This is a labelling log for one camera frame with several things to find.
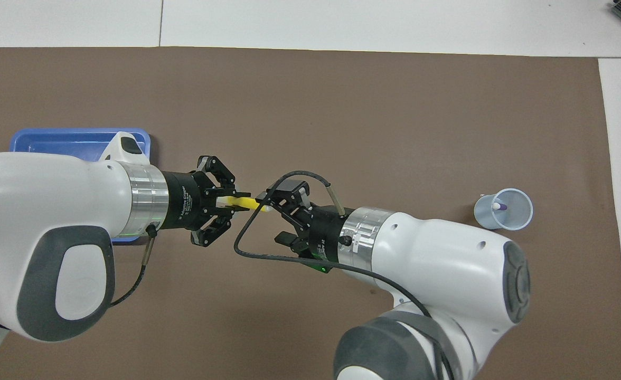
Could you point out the yellow highlighter pen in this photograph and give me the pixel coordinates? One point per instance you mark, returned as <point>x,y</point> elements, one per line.
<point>242,202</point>

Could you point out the brown table mat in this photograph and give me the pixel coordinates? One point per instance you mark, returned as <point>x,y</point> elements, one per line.
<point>342,105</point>

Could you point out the blue plastic tray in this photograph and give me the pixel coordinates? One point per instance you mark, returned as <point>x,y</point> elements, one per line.
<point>67,143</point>

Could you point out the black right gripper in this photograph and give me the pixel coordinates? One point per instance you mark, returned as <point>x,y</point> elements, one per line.
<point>321,237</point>

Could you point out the purple highlighter pen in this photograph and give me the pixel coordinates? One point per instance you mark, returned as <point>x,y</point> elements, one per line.
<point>498,207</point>

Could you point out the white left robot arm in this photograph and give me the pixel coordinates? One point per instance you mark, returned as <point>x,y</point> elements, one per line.
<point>41,221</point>

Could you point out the translucent plastic pen cup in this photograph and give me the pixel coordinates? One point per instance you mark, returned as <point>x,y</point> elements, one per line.
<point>483,216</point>

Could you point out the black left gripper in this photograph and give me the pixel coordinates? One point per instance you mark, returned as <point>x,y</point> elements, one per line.
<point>184,200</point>

